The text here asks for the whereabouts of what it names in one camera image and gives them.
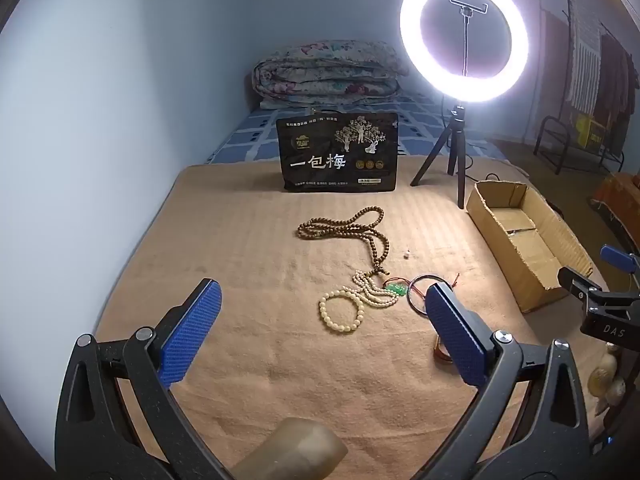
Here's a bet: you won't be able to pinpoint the yellow box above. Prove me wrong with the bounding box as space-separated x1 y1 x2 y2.
575 112 608 148

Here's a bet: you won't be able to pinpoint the black tripod stand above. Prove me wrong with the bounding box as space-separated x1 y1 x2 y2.
411 104 472 210

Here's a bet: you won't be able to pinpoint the translucent beige object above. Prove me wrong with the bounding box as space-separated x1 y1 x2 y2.
232 417 348 480

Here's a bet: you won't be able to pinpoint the cardboard box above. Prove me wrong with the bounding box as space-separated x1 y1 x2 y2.
466 180 595 314

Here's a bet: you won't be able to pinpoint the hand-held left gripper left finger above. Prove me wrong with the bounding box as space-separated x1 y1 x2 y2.
54 277 236 480

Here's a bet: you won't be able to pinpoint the green jade pendant red cord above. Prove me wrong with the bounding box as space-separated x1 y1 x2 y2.
382 272 462 297

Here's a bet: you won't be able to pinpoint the black clothes rack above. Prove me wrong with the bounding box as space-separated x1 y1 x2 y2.
562 0 640 126

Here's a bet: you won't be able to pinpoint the dark hanging clothes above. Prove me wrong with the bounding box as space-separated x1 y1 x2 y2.
597 32 638 133

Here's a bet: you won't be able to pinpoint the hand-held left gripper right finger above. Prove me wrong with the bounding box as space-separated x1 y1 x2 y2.
424 282 601 480

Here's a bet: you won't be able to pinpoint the pale shell ornament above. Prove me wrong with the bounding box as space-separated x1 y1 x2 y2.
589 342 627 417

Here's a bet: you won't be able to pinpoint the metal phone holder clamp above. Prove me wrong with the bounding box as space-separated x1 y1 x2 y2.
449 0 488 18

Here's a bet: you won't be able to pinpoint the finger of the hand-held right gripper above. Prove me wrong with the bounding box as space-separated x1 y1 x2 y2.
600 244 640 274
557 266 608 306

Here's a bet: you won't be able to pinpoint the tan blanket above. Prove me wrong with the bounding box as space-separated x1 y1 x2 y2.
95 152 616 480

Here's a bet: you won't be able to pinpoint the brown bead necklace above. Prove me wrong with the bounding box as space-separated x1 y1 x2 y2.
297 206 391 277

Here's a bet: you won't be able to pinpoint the white ring light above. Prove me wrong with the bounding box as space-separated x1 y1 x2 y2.
399 0 530 107

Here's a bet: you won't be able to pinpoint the white bead bracelet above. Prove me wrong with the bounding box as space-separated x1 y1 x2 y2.
319 290 367 333

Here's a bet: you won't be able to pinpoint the brown wooden door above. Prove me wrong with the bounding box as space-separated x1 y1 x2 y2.
539 0 568 111

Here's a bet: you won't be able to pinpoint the folded floral quilt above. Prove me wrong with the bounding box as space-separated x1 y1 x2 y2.
251 40 410 110

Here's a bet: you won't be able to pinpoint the striped hanging towel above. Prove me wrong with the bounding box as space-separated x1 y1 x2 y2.
567 0 603 113

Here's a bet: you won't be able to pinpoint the black printed bag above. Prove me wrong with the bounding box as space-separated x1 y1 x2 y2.
276 112 399 193

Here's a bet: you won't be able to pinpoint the orange cloth covered stool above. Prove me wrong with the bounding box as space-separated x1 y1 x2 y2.
592 172 640 221

